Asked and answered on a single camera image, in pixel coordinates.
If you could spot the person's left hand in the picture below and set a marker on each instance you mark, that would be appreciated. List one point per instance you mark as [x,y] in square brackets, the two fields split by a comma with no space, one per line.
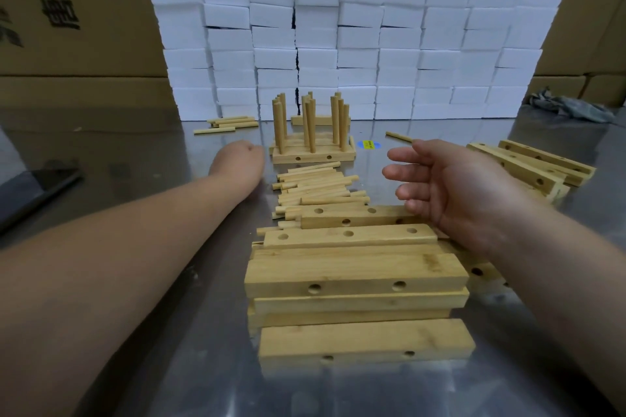
[238,165]

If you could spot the person's right hand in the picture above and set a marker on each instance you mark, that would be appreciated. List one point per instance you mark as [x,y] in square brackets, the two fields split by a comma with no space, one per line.
[464,192]

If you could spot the person's right middle finger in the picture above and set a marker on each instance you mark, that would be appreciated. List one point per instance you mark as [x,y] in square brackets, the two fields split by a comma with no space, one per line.
[413,192]

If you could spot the person's right thumb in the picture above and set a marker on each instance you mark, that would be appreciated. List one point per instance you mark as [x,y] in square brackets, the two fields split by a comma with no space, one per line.
[408,153]

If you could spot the person's right forearm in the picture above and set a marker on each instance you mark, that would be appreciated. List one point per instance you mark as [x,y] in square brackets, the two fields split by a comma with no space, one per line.
[572,284]

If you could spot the person's left forearm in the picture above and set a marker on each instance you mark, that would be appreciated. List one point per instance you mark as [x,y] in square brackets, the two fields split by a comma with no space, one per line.
[112,265]

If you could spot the wooden dowel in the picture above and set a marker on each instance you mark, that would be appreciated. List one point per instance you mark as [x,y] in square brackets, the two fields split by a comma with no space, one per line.
[398,136]
[214,130]
[239,125]
[230,119]

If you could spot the blue and yellow sticker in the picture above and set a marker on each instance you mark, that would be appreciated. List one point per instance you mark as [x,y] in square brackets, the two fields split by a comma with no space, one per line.
[369,144]

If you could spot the wooden rack with upright pegs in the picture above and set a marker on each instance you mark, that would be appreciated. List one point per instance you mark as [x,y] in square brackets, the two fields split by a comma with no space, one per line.
[313,153]

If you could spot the pile of wooden dowels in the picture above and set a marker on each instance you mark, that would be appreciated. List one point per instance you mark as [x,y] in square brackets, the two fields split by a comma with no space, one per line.
[318,189]

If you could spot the stack of drilled wooden bars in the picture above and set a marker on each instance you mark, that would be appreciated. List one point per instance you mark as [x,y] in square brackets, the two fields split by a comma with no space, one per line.
[357,275]

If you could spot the wooden bar with holes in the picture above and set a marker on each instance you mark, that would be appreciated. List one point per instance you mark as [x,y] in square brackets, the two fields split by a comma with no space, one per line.
[518,168]
[552,160]

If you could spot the small cardboard box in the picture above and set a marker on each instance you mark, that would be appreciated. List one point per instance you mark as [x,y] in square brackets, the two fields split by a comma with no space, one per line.
[606,89]
[557,86]

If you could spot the grey crumpled cloth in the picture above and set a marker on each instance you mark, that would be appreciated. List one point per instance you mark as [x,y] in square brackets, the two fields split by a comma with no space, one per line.
[570,106]

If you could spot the large plain cardboard box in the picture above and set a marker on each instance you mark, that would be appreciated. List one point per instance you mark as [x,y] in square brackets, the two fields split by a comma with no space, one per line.
[587,16]

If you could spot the flat plain cardboard box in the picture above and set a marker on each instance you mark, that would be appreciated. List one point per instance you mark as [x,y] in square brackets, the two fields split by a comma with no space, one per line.
[83,91]

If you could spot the large printed cardboard box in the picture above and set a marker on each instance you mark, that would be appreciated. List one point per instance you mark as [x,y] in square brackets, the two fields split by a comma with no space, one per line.
[73,6]

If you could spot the black flat phone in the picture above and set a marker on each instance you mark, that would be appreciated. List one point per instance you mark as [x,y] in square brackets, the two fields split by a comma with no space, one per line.
[34,194]

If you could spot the wall of white foam blocks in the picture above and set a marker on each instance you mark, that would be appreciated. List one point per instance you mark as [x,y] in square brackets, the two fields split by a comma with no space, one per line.
[362,35]

